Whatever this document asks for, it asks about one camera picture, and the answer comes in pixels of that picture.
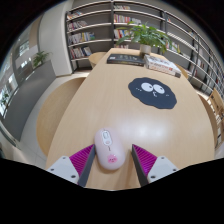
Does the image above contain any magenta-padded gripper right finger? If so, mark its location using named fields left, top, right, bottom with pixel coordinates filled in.
left=130, top=143, right=179, bottom=188

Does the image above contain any small green background potted plant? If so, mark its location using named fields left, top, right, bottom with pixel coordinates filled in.
left=32, top=50, right=51, bottom=69

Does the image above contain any group of wooden slatted chairs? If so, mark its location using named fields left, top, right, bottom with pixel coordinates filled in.
left=209, top=87, right=224, bottom=128

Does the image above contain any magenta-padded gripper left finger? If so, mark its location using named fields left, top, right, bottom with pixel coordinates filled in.
left=46, top=143, right=97, bottom=188

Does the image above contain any pale pink computer mouse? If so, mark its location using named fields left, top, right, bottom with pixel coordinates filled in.
left=93, top=128, right=126, bottom=171

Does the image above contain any dark cloud-shaped face mouse pad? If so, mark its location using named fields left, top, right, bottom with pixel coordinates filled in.
left=127, top=77, right=178, bottom=110

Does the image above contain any grey bookshelf unit with books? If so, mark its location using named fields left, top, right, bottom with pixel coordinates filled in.
left=64, top=0, right=224, bottom=101

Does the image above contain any black hardcover book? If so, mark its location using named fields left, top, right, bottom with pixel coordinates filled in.
left=106, top=53, right=146, bottom=67

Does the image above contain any green potted plant white pot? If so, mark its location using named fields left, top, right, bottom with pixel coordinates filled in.
left=116, top=21, right=173, bottom=56

